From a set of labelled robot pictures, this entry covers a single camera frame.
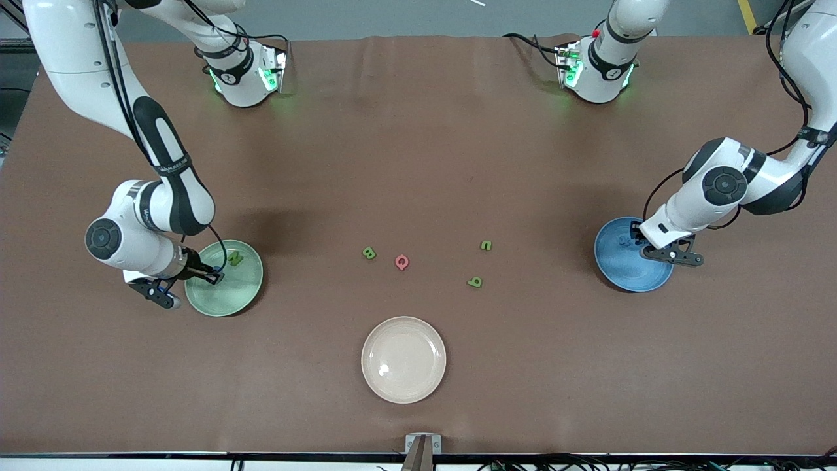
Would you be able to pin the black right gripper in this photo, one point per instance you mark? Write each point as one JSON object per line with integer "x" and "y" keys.
{"x": 195, "y": 263}

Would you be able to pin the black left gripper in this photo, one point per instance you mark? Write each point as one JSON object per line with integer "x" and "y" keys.
{"x": 635, "y": 231}

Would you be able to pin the green plate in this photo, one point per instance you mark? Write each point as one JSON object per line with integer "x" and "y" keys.
{"x": 229, "y": 297}

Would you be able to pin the green capital letter N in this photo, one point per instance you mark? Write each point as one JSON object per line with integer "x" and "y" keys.
{"x": 235, "y": 258}

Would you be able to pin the green lowercase letter b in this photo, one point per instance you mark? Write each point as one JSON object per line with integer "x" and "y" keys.
{"x": 469, "y": 282}

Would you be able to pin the pink capital letter Q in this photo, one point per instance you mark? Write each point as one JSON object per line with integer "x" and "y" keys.
{"x": 396, "y": 263}

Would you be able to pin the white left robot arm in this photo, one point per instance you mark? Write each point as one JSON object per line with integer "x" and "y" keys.
{"x": 680, "y": 222}

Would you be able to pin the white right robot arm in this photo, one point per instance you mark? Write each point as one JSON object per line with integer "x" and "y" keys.
{"x": 131, "y": 248}

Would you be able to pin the blue plate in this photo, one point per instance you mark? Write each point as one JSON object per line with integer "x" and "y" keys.
{"x": 628, "y": 275}

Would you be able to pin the beige plate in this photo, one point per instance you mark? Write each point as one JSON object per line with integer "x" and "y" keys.
{"x": 403, "y": 360}

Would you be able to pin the brown table mat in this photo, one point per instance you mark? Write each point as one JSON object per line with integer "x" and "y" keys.
{"x": 418, "y": 131}

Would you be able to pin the grey metal bracket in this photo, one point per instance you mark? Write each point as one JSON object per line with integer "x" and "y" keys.
{"x": 410, "y": 443}

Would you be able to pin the brown tapered post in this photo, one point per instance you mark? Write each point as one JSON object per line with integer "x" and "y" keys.
{"x": 418, "y": 458}

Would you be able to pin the aluminium frame strut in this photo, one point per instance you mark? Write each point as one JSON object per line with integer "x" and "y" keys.
{"x": 16, "y": 44}

